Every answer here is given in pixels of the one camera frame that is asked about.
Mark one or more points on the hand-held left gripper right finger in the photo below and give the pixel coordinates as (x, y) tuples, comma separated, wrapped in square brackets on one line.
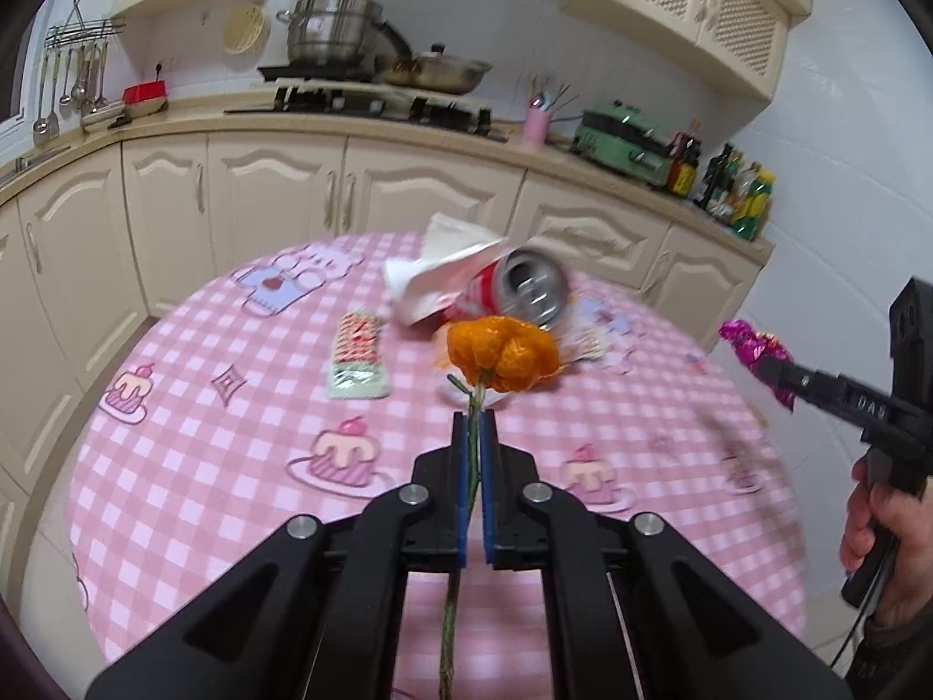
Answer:
[(490, 496)]

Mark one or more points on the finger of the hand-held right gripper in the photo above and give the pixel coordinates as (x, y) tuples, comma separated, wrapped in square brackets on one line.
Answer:
[(802, 383)]

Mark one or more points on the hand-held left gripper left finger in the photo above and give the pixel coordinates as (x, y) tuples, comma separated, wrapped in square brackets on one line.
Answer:
[(460, 496)]

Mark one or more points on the purple candy wrapper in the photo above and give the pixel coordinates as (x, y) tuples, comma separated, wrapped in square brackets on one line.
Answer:
[(751, 350)]

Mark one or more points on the orange artificial flower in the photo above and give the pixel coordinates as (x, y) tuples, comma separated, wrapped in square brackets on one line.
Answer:
[(503, 354)]

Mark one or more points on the red soda can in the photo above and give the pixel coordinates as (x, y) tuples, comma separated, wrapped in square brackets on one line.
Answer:
[(525, 292)]

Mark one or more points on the white paper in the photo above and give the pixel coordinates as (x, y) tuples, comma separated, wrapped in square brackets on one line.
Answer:
[(437, 270)]

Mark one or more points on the person's right forearm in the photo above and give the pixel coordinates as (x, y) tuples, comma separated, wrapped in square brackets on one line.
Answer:
[(896, 660)]

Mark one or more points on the person's right hand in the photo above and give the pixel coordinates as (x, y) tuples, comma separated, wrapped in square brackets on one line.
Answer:
[(911, 554)]

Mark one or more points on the red white checked wrapper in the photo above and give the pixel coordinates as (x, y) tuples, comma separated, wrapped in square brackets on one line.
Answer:
[(357, 354)]

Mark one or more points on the green plastic bottle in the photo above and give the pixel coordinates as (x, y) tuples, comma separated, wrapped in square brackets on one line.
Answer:
[(756, 208)]

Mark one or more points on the dark glass bottle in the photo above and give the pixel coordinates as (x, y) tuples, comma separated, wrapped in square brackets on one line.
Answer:
[(711, 182)]

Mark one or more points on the pink checked tablecloth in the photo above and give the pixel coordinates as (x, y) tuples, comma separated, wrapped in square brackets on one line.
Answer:
[(219, 510)]

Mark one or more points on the green electric grill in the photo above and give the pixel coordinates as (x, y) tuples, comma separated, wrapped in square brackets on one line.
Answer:
[(619, 142)]

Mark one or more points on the cream lower cabinets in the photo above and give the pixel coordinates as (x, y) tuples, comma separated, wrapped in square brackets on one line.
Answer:
[(277, 197)]

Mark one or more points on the pink utensil holder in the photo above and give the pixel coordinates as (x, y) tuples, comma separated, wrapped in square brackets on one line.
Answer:
[(538, 124)]

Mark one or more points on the cream upper cabinets lattice doors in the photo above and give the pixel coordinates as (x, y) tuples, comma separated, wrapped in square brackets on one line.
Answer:
[(700, 7)]

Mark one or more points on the black gas stove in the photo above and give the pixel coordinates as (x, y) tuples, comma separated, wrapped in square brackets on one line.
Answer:
[(364, 106)]

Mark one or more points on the black induction cooker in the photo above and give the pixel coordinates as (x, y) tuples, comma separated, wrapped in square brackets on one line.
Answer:
[(313, 73)]

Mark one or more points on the steel steamer pot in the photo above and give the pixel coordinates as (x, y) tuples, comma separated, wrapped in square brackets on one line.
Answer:
[(332, 25)]

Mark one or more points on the red box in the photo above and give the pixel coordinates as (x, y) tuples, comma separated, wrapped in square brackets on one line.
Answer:
[(144, 96)]

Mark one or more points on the round bamboo strainer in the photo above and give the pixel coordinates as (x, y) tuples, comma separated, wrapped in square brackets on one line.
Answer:
[(246, 29)]

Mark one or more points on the steel sink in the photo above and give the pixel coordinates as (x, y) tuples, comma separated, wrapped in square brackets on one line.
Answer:
[(33, 160)]

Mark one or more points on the wall utensil rack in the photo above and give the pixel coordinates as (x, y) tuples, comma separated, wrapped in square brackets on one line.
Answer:
[(80, 36)]

